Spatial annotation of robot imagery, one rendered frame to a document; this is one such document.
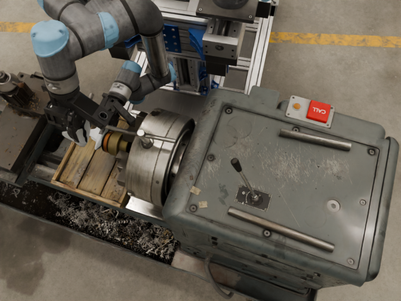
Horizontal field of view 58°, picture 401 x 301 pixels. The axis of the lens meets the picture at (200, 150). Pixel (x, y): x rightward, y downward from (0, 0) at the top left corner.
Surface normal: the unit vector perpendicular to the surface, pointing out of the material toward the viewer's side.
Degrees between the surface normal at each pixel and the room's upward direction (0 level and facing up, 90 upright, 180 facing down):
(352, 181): 0
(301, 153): 0
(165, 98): 0
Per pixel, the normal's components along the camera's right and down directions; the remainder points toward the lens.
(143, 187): -0.31, 0.56
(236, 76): -0.04, -0.39
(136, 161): -0.21, 0.11
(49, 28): 0.07, -0.64
